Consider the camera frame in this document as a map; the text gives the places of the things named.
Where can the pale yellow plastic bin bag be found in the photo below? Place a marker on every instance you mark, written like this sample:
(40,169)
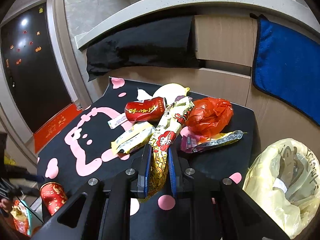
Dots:
(265,170)

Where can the black mat with pink print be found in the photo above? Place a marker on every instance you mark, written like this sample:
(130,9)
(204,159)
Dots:
(220,160)

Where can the yellow red noodle snack wrapper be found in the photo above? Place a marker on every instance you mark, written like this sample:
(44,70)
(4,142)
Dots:
(162,135)

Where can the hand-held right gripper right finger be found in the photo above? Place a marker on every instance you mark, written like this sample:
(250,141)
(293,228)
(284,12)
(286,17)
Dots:
(172,172)

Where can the cluster of small door stickers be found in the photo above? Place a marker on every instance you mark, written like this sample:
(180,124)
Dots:
(25,32)

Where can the small white green sachet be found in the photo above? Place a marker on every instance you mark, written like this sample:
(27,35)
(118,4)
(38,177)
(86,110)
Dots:
(116,122)

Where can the red drink can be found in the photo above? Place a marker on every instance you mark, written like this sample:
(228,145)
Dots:
(142,110)

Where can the black cloth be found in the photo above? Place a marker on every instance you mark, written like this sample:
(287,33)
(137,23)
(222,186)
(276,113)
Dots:
(140,47)

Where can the red plastic bag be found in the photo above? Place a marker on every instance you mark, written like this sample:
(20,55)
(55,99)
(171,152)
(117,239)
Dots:
(207,116)

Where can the red doormat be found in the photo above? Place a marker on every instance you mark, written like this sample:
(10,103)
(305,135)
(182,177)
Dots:
(55,127)

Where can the light wood cabinet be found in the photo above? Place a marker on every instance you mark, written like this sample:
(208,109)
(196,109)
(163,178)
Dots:
(225,85)

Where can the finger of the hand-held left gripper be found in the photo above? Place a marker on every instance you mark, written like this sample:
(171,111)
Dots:
(30,192)
(27,175)

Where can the red yellow snack bag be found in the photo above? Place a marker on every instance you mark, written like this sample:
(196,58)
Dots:
(18,213)

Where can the red patterned paper cup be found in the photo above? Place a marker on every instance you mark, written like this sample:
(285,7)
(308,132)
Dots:
(53,197)

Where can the purple silver snack wrapper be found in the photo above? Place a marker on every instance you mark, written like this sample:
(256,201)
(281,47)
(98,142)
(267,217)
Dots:
(200,143)

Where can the white tissue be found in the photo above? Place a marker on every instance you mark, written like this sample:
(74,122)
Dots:
(143,94)

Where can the blue towel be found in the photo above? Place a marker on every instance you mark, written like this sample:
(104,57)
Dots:
(282,62)

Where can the light wood drawer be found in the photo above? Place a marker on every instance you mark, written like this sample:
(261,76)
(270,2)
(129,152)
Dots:
(225,37)

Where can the yellow snack packet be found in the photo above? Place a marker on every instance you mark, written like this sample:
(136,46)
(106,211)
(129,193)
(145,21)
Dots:
(132,138)

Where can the black door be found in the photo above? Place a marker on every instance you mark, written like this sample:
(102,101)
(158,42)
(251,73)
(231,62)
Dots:
(32,75)

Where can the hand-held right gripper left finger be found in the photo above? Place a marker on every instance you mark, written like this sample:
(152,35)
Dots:
(148,170)

